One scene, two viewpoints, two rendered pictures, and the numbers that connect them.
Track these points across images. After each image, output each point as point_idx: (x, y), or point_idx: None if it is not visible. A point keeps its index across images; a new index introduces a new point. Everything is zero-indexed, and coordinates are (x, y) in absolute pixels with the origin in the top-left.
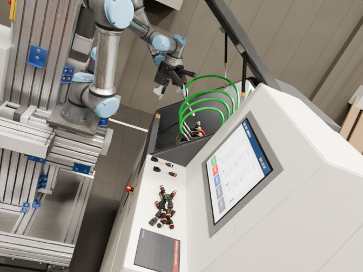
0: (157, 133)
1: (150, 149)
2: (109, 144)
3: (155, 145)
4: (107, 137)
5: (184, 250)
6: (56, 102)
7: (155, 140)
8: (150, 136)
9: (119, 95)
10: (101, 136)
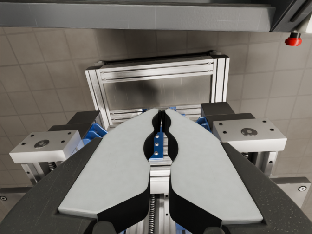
0: (105, 3)
1: (235, 19)
2: (283, 134)
3: (204, 4)
4: (270, 146)
5: None
6: (181, 233)
7: (165, 8)
8: (153, 27)
9: (13, 157)
10: (271, 157)
